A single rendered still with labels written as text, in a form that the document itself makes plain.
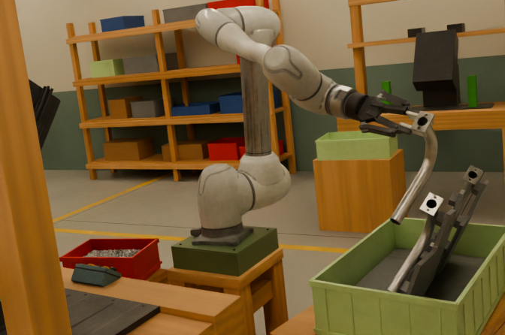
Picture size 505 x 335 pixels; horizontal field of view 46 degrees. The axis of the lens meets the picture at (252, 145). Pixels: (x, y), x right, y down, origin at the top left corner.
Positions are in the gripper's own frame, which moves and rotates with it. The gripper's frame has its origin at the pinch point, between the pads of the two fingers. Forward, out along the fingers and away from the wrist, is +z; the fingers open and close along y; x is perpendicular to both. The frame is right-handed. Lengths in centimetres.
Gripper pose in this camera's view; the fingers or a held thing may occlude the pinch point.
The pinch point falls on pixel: (416, 123)
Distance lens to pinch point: 156.1
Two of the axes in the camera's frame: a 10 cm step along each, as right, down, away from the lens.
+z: 7.0, 2.8, -6.5
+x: 4.7, 5.0, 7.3
